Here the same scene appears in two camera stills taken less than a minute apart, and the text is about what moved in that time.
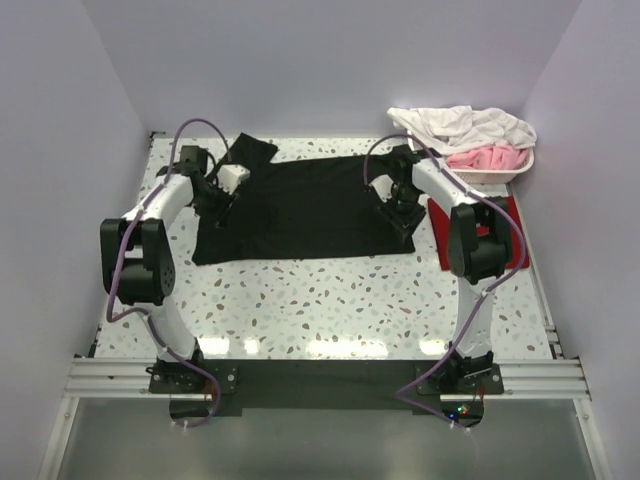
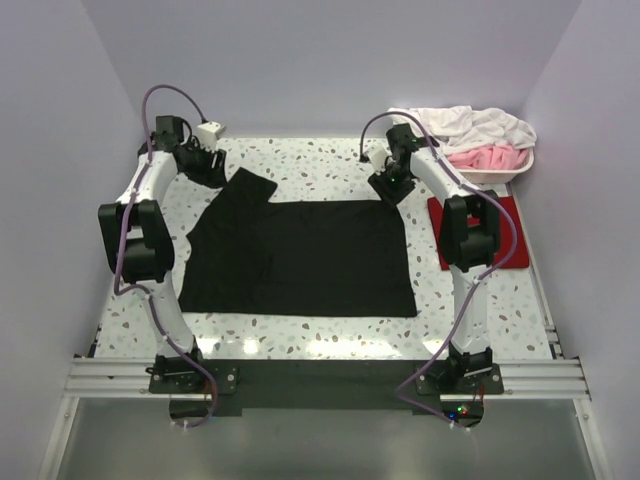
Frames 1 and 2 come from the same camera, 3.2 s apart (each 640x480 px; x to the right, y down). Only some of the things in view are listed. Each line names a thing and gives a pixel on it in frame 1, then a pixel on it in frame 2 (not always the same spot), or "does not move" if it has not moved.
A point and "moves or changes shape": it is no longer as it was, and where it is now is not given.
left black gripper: [219, 214] to [214, 177]
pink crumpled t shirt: [489, 158] does not move
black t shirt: [297, 208] moves or changes shape
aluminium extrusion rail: [128, 378] does not move
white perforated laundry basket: [485, 176] does not move
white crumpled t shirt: [452, 130] does not move
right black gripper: [405, 223] to [388, 194]
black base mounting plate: [235, 385] does not move
